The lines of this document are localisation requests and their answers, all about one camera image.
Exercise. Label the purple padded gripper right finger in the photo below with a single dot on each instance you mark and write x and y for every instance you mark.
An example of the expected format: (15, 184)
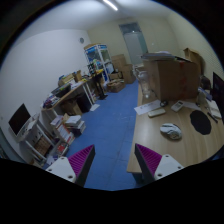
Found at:
(155, 166)

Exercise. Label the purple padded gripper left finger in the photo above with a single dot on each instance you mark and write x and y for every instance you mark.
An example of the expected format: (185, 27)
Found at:
(74, 168)

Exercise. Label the white grey computer mouse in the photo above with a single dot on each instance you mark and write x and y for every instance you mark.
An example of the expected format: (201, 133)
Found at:
(172, 131)

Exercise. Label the round black mouse pad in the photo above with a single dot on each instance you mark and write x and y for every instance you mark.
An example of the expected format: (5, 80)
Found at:
(200, 122)

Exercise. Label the white computer monitor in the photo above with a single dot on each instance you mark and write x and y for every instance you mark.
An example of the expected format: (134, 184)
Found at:
(19, 119)

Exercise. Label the white shelf rack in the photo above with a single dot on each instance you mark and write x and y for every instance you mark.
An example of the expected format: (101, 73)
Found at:
(40, 143)

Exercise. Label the stack of books on floor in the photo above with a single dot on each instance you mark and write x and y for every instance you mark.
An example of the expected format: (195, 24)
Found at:
(75, 124)

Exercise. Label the white remote control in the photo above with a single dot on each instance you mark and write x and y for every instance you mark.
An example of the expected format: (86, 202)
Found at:
(157, 112)

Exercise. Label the white paper sheet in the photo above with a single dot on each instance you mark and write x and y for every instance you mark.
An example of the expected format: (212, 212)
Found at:
(147, 107)

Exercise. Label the white calculator remote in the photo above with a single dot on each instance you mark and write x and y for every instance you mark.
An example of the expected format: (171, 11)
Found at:
(177, 106)

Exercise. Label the wooden side desk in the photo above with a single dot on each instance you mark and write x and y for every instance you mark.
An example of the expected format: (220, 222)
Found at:
(81, 85)

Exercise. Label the black pen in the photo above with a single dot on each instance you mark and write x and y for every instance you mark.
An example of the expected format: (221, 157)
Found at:
(212, 117)

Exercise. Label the cardboard box on floor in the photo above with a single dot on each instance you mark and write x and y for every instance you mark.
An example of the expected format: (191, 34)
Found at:
(116, 86)

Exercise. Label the large cardboard box on table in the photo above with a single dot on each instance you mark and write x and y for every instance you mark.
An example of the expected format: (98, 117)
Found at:
(172, 79)

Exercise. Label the black monitor right edge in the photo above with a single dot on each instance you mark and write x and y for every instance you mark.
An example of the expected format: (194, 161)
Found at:
(218, 91)

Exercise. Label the stacked cardboard boxes by door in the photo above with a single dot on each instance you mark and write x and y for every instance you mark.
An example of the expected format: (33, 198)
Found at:
(119, 63)

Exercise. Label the glass display cabinet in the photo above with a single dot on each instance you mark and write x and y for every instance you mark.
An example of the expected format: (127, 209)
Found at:
(98, 54)

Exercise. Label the grey door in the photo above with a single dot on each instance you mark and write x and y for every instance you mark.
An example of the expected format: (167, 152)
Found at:
(135, 41)

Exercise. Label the ceiling light tube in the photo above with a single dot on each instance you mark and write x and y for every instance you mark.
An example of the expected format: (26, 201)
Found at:
(110, 4)

